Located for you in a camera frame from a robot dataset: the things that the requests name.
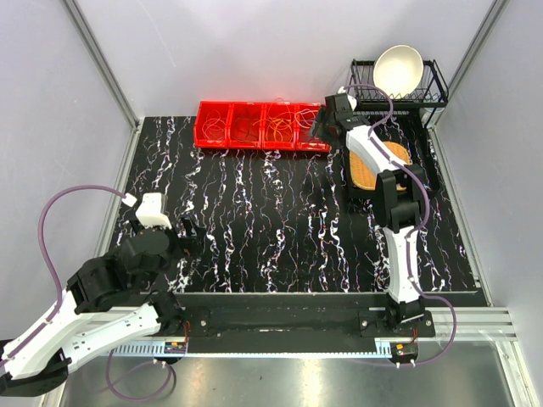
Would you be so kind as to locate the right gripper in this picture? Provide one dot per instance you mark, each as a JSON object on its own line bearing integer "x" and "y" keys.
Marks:
{"x": 321, "y": 114}

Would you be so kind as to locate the black wire dish rack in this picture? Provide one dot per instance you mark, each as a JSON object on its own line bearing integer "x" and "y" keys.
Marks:
{"x": 432, "y": 87}

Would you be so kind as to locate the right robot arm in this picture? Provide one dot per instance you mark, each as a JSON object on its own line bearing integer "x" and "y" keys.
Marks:
{"x": 400, "y": 202}

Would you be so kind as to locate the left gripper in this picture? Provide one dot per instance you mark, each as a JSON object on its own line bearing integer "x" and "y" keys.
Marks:
{"x": 193, "y": 245}

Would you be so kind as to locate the grey slotted cable duct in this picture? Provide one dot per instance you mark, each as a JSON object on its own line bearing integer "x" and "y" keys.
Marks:
{"x": 363, "y": 348}

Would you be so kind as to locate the black tray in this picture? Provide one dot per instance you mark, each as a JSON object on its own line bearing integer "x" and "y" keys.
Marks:
{"x": 406, "y": 130}

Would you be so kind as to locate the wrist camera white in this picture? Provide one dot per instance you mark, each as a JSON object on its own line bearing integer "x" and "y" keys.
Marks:
{"x": 351, "y": 99}
{"x": 151, "y": 211}

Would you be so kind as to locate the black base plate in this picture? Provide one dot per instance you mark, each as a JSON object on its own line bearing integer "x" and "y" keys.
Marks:
{"x": 361, "y": 314}

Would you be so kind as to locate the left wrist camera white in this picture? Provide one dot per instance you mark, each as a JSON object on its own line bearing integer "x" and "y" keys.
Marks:
{"x": 151, "y": 211}

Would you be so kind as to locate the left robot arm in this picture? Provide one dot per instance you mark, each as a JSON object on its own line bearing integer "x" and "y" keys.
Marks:
{"x": 40, "y": 360}

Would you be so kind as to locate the white bowl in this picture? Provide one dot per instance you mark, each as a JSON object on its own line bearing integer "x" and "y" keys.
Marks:
{"x": 398, "y": 71}

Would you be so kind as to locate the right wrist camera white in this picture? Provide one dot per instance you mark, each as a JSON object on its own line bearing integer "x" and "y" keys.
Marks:
{"x": 351, "y": 99}

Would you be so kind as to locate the red bin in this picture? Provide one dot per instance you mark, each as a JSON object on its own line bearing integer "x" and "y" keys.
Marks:
{"x": 245, "y": 125}
{"x": 303, "y": 117}
{"x": 212, "y": 124}
{"x": 279, "y": 126}

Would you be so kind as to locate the white cup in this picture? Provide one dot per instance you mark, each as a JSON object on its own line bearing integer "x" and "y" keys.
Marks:
{"x": 431, "y": 115}

